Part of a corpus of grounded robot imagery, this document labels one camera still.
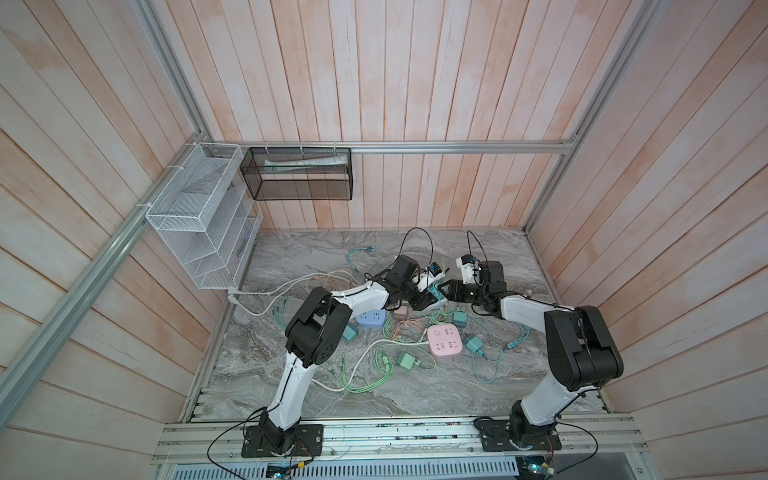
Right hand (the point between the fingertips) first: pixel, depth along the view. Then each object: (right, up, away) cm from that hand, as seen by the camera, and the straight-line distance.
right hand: (444, 285), depth 96 cm
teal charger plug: (+7, -17, -9) cm, 21 cm away
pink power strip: (-2, -16, -7) cm, 17 cm away
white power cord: (-71, -4, +5) cm, 72 cm away
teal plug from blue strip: (-30, -14, -6) cm, 34 cm away
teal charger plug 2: (+5, -10, -3) cm, 12 cm away
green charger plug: (-13, -21, -11) cm, 27 cm away
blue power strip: (-23, -10, -3) cm, 26 cm away
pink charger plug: (-14, -9, -2) cm, 17 cm away
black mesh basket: (-50, +39, +8) cm, 64 cm away
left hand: (-4, -4, -2) cm, 6 cm away
